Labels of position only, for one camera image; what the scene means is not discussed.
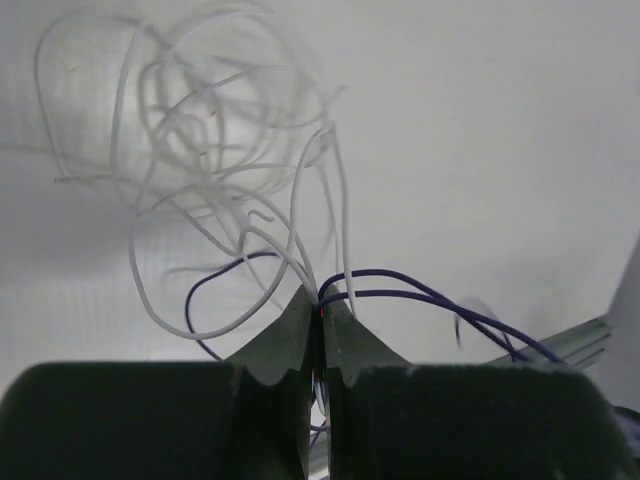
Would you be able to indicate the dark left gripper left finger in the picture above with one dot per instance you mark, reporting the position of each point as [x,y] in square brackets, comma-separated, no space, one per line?
[247,417]

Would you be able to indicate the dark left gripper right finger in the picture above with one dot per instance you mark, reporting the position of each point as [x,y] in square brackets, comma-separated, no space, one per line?
[392,419]

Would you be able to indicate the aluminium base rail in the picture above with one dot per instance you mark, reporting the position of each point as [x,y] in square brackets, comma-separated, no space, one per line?
[581,347]

